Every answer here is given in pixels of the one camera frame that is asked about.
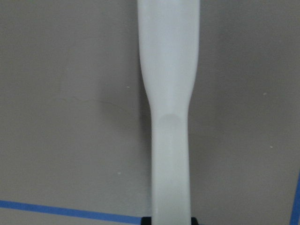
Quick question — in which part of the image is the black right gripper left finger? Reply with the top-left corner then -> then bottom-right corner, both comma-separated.
141,217 -> 152,225

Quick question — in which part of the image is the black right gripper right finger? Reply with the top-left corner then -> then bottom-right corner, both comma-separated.
191,217 -> 199,225

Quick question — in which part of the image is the beige hand brush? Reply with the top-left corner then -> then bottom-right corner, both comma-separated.
137,0 -> 200,225

